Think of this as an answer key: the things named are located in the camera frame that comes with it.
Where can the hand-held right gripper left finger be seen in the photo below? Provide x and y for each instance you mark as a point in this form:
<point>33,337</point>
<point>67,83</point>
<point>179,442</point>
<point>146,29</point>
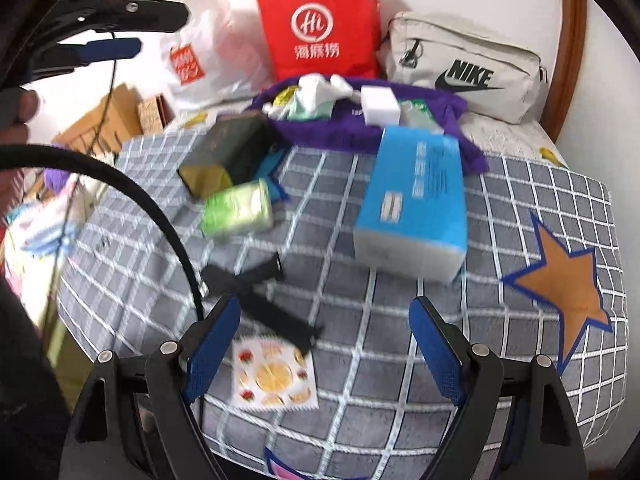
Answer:
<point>210,355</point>

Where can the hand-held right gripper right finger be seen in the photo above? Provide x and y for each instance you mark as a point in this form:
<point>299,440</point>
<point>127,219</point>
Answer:
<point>435,355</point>

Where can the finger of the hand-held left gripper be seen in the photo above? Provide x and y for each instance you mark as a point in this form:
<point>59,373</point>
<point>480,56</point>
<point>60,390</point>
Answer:
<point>110,50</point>
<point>145,12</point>

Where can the fruit printed sachet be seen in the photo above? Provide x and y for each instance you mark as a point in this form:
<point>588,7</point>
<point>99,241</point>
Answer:
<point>272,375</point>

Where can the yellow mesh pouch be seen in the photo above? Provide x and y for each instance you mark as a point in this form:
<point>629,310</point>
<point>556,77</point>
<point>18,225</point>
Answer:
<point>284,95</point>

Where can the green sachet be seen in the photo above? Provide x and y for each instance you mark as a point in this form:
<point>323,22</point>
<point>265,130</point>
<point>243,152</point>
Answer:
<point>425,117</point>

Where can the person's left hand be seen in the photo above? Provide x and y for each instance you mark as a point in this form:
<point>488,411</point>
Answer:
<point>25,105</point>

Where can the grey checked blanket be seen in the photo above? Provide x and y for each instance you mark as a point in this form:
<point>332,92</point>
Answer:
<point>400,320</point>

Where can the cardboard box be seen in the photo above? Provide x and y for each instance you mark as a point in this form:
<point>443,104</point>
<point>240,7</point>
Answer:
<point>100,120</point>

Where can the white plastic bag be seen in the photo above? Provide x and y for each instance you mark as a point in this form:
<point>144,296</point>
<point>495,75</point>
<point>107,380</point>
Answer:
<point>210,45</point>

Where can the small cork box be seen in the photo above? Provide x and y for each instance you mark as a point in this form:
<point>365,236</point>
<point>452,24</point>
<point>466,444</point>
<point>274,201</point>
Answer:
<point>152,112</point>

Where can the purple yarn ball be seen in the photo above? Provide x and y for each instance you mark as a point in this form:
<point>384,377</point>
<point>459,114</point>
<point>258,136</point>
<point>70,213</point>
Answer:
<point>56,177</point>

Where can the green can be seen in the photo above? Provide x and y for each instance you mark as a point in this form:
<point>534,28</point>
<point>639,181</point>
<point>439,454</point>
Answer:
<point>237,207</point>

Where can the dark box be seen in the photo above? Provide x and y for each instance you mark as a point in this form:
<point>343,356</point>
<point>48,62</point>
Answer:
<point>225,152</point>

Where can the blue tissue box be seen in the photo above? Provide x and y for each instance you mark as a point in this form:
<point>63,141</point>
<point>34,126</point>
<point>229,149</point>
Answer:
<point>410,200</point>

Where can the red paper bag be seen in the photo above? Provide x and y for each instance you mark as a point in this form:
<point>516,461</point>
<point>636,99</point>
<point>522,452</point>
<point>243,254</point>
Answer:
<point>320,25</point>

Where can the person's dark clothing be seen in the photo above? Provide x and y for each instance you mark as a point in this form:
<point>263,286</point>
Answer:
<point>25,385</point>

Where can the white plastic item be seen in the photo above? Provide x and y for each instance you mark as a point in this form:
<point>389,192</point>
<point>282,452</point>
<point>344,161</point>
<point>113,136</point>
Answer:
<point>320,87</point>

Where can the light green packet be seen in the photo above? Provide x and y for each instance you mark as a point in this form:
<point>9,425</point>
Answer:
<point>310,109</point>

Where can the pile of cloths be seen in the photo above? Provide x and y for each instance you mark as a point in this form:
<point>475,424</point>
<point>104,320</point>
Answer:
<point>40,230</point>

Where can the blue packet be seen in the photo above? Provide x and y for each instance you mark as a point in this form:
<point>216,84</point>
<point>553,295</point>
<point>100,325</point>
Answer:
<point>272,170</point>

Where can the purple towel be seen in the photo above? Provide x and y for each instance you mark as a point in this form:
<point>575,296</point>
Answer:
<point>350,135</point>

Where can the white cube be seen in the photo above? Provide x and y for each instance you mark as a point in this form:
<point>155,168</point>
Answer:
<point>380,105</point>

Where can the beige waist bag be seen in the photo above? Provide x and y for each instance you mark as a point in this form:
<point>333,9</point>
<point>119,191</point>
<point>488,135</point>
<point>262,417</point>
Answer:
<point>450,70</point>

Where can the wooden headboard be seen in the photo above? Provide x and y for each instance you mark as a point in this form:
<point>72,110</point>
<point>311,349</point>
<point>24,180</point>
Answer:
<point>575,35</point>

